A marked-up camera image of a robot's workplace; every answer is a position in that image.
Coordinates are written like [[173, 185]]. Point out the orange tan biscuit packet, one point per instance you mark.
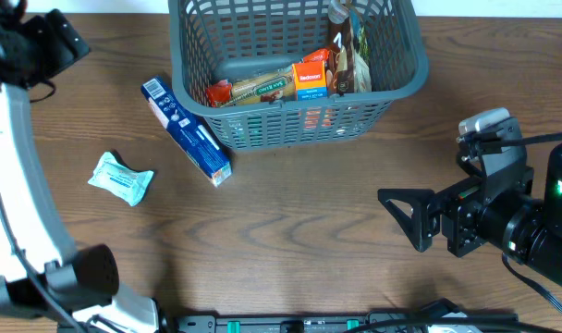
[[266, 88]]

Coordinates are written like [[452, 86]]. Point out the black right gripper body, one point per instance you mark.
[[454, 222]]

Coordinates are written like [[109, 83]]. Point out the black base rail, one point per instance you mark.
[[319, 323]]

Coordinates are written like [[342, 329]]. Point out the orange Redoxon box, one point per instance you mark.
[[310, 80]]

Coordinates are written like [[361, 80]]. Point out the brown Nescafe Gold bag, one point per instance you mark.
[[348, 69]]

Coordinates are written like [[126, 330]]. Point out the grey plastic basket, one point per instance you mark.
[[213, 40]]

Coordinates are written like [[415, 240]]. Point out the light teal wipes packet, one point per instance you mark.
[[123, 182]]

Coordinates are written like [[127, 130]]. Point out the blue toothpaste box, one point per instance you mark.
[[187, 131]]

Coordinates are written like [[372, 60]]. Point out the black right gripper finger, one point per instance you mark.
[[415, 212], [482, 121]]

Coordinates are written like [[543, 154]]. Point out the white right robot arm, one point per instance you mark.
[[545, 253]]

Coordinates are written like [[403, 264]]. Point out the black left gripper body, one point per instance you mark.
[[46, 52]]

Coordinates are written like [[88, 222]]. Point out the green lid spice jar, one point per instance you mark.
[[246, 128]]

